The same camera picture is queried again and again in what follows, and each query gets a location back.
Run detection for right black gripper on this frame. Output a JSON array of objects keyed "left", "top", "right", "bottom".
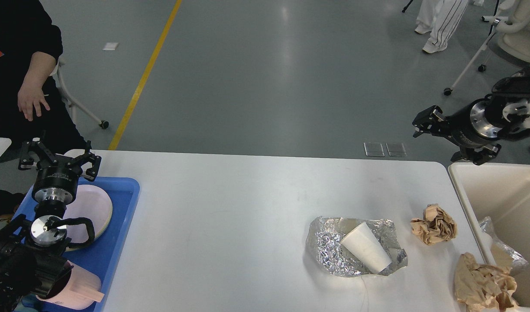
[{"left": 412, "top": 100, "right": 502, "bottom": 166}]

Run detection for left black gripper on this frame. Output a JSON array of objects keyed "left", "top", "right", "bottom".
[{"left": 18, "top": 130, "right": 101, "bottom": 205}]

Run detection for pink plate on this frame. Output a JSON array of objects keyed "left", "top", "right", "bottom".
[{"left": 63, "top": 184, "right": 113, "bottom": 240}]

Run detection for foil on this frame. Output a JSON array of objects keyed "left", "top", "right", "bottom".
[
  {"left": 479, "top": 216, "right": 530, "bottom": 275},
  {"left": 306, "top": 216, "right": 409, "bottom": 278}
]

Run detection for pink mug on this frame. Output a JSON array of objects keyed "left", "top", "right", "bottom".
[{"left": 36, "top": 261, "right": 105, "bottom": 310}]

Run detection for white paper cup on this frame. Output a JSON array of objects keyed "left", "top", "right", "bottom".
[{"left": 340, "top": 222, "right": 392, "bottom": 274}]

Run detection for large brown paper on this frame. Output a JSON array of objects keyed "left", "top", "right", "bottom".
[{"left": 454, "top": 253, "right": 519, "bottom": 312}]

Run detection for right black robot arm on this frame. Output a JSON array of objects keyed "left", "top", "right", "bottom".
[{"left": 412, "top": 65, "right": 530, "bottom": 166}]

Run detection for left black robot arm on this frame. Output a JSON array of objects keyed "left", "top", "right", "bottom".
[{"left": 0, "top": 139, "right": 101, "bottom": 312}]

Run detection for seated person's hand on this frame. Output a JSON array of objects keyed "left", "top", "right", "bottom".
[{"left": 17, "top": 81, "right": 51, "bottom": 122}]

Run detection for grey floor plate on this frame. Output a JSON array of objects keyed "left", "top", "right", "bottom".
[
  {"left": 386, "top": 143, "right": 407, "bottom": 157},
  {"left": 363, "top": 142, "right": 385, "bottom": 157}
]

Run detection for white chair left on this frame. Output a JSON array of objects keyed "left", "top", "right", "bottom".
[{"left": 51, "top": 58, "right": 109, "bottom": 130}]

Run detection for seated person in black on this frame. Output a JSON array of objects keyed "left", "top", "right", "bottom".
[{"left": 0, "top": 0, "right": 87, "bottom": 161}]

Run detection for cream plastic bin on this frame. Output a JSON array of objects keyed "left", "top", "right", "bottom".
[{"left": 449, "top": 162, "right": 530, "bottom": 312}]

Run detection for blue plastic tray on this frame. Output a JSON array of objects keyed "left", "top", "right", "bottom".
[{"left": 12, "top": 175, "right": 141, "bottom": 312}]

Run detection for walking person white trousers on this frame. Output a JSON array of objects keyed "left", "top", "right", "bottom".
[{"left": 415, "top": 0, "right": 469, "bottom": 54}]

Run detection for cream office chair right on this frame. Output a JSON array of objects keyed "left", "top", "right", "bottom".
[{"left": 443, "top": 0, "right": 530, "bottom": 96}]

